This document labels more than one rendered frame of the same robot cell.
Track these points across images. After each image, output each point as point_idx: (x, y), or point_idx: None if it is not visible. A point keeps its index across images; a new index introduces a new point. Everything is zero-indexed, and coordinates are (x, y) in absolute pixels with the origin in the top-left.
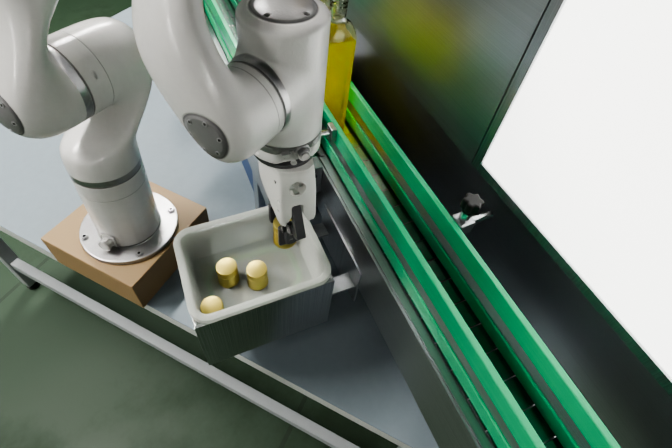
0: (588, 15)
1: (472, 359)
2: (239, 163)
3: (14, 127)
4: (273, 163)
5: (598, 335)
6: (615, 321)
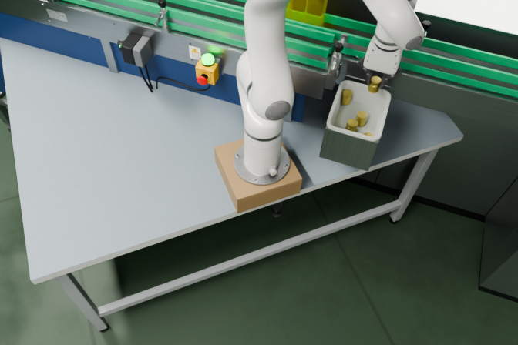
0: None
1: (469, 69)
2: (237, 106)
3: (285, 113)
4: (398, 48)
5: (482, 40)
6: (489, 29)
